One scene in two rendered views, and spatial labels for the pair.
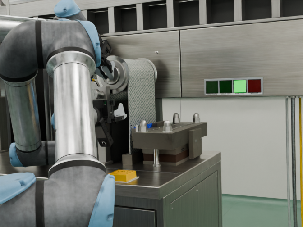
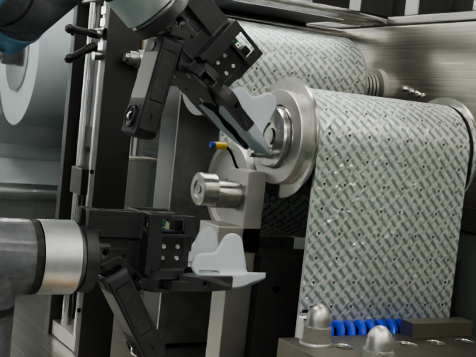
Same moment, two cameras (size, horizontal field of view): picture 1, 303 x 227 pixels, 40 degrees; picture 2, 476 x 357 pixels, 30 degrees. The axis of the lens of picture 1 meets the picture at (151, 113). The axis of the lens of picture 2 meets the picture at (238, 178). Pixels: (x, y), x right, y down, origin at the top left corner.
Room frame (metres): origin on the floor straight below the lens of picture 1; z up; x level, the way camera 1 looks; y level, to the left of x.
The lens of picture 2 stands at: (0.74, -0.43, 1.27)
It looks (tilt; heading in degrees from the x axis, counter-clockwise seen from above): 4 degrees down; 35
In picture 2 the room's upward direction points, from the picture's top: 6 degrees clockwise
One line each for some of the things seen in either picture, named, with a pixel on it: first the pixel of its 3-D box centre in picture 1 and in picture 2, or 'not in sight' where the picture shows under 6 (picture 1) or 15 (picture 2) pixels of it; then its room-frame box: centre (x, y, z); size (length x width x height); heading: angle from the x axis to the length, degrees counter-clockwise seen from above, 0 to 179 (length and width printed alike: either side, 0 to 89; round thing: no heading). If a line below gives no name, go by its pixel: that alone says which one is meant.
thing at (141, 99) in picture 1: (142, 108); (383, 263); (1.74, 0.04, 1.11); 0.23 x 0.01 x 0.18; 154
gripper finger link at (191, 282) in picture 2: (114, 118); (190, 280); (1.48, 0.13, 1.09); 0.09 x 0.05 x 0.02; 145
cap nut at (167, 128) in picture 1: (167, 125); (378, 347); (1.55, -0.06, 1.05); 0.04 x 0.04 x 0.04
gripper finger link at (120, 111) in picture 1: (121, 111); (231, 260); (1.52, 0.11, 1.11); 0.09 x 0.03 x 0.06; 145
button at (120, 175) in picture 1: (121, 175); not in sight; (1.37, 0.10, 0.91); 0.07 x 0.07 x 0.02; 64
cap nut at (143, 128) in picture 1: (143, 125); (317, 324); (1.59, 0.03, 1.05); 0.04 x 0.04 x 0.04
